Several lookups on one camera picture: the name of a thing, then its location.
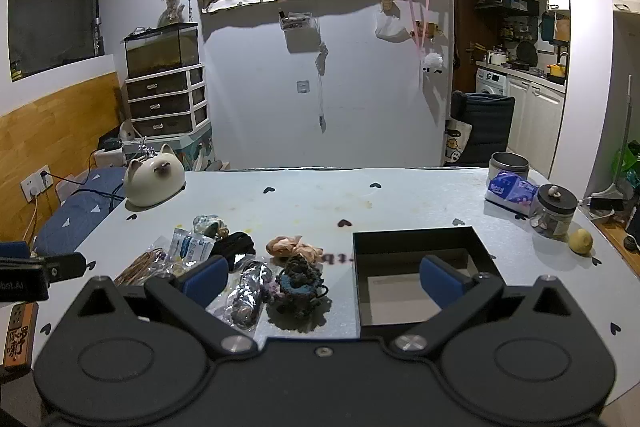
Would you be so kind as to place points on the blue tissue packet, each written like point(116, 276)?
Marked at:
point(510, 196)

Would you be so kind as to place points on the glass fish tank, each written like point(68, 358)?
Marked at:
point(160, 52)

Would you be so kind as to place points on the white bag on wall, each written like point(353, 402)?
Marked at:
point(390, 28)

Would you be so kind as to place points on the glass jar with black lid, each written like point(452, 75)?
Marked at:
point(552, 212)

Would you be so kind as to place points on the white plush sheep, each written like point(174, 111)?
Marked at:
point(432, 62)

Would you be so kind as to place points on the white wall socket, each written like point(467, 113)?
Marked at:
point(36, 183)

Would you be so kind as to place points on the white tote bag yellow print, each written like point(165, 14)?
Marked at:
point(457, 142)

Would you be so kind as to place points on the round metal tin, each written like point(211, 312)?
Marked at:
point(507, 167)

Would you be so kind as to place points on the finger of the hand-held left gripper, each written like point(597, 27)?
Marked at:
point(62, 268)
point(12, 250)

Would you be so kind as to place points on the small clear bag of trinkets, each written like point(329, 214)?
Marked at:
point(210, 225)

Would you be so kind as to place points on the green plastic bag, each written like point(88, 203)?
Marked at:
point(629, 162)

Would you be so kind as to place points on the black box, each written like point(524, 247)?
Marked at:
point(370, 247)

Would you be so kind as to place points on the pink ribbons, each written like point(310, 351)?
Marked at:
point(419, 24)

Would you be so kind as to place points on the dark crochet scrunchie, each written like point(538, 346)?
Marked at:
point(297, 287)

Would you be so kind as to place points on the yellow lemon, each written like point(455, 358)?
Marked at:
point(580, 241)

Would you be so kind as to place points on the cream cat-shaped ceramic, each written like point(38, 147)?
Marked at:
point(155, 179)

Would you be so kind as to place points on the white drawer unit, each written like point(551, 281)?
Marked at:
point(167, 99)

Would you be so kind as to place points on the clear bag with dark item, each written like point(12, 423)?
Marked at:
point(247, 297)

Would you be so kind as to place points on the black chair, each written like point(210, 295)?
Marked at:
point(485, 122)

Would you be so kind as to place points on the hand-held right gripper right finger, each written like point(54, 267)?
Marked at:
point(441, 281)

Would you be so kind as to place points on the white washing machine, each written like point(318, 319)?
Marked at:
point(491, 82)

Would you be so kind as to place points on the white wall hook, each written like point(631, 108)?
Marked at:
point(300, 86)

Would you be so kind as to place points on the black cloth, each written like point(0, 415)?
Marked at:
point(235, 244)

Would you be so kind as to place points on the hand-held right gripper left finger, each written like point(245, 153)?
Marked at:
point(205, 281)

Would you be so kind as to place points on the white kitchen base cabinets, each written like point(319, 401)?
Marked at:
point(535, 122)

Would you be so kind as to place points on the blue patterned cushion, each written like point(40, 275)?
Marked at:
point(75, 212)

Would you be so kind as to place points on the yellow pot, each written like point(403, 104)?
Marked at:
point(556, 71)

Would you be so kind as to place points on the clear wall shelf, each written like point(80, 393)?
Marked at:
point(297, 22)

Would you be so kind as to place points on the white and blue packet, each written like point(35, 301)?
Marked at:
point(185, 247)

